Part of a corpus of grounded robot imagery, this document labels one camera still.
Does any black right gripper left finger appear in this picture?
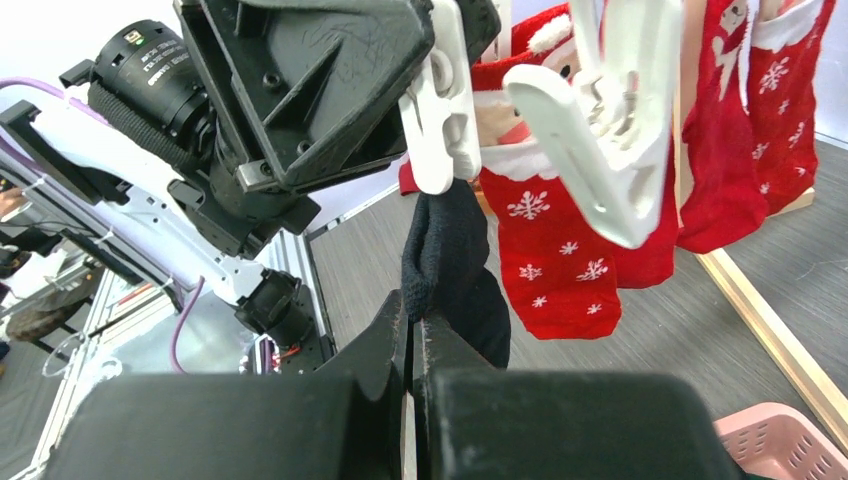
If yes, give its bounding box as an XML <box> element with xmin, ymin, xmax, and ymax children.
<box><xmin>43</xmin><ymin>291</ymin><xmax>406</xmax><ymax>479</ymax></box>

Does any black sock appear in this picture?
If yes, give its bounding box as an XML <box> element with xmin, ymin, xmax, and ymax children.
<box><xmin>401</xmin><ymin>179</ymin><xmax>512</xmax><ymax>369</ymax></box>

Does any white hanger clip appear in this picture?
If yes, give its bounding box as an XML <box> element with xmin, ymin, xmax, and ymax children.
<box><xmin>398</xmin><ymin>1</ymin><xmax>482</xmax><ymax>195</ymax></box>

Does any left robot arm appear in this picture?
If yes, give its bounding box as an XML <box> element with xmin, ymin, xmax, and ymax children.
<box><xmin>1</xmin><ymin>1</ymin><xmax>436</xmax><ymax>364</ymax></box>

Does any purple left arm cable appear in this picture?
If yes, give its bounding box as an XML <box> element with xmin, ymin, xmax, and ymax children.
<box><xmin>0</xmin><ymin>76</ymin><xmax>207</xmax><ymax>376</ymax></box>

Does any red santa christmas sock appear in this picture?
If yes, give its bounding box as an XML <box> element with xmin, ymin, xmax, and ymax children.
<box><xmin>747</xmin><ymin>0</ymin><xmax>836</xmax><ymax>215</ymax></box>

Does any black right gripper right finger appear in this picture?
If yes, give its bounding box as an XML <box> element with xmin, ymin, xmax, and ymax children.
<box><xmin>411</xmin><ymin>316</ymin><xmax>742</xmax><ymax>479</ymax></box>

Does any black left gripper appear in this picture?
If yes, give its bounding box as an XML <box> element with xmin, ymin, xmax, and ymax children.
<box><xmin>168</xmin><ymin>1</ymin><xmax>435</xmax><ymax>260</ymax></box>

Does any pink laundry basket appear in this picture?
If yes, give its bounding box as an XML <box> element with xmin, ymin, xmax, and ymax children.
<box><xmin>714</xmin><ymin>402</ymin><xmax>847</xmax><ymax>480</ymax></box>

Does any wooden clothes rack frame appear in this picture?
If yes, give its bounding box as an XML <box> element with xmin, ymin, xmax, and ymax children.
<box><xmin>698</xmin><ymin>1</ymin><xmax>847</xmax><ymax>458</ymax></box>

